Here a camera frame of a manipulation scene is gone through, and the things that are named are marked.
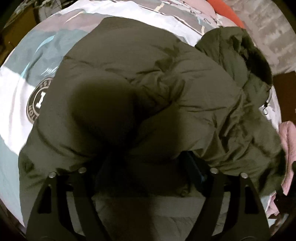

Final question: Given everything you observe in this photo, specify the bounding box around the olive green puffer jacket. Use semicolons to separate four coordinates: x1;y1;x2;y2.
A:
17;16;286;241

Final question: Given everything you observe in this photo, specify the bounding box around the pink folded blanket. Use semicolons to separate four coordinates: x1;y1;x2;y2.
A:
265;121;296;218

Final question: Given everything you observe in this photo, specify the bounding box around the dark brown wooden nightstand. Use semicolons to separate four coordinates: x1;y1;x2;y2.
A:
273;71;296;125

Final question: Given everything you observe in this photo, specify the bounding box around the grey white patchwork bedspread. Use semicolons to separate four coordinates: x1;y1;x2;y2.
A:
1;1;222;222

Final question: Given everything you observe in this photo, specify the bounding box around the grey patterned curtain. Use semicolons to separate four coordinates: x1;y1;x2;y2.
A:
225;1;295;75

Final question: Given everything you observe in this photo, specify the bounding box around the orange carrot plush pillow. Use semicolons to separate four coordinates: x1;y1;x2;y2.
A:
207;0;245;28

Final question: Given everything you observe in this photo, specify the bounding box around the pink bed pillow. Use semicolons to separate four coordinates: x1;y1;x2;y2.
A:
183;0;237;27

